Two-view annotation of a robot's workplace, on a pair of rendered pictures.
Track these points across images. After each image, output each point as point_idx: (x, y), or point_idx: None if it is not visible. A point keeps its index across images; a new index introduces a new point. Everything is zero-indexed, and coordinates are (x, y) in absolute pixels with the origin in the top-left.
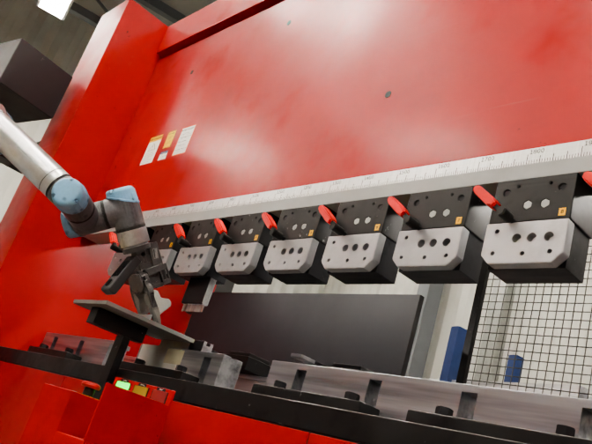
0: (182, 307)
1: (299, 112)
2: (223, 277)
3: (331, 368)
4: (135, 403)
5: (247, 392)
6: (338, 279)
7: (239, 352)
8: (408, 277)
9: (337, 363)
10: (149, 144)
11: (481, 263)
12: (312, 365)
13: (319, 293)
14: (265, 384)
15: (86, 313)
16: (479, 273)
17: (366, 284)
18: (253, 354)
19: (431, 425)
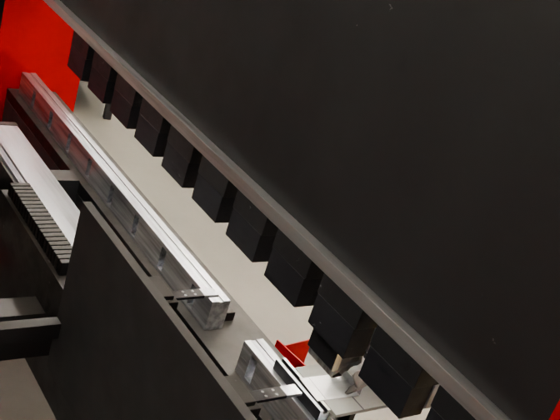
0: (332, 373)
1: None
2: (310, 305)
3: (200, 266)
4: (292, 347)
5: (239, 305)
6: (222, 222)
7: (246, 388)
8: (191, 187)
9: (171, 292)
10: None
11: (164, 153)
12: (209, 276)
13: (176, 313)
14: (225, 316)
15: None
16: (162, 159)
17: (204, 211)
18: (231, 375)
19: (176, 232)
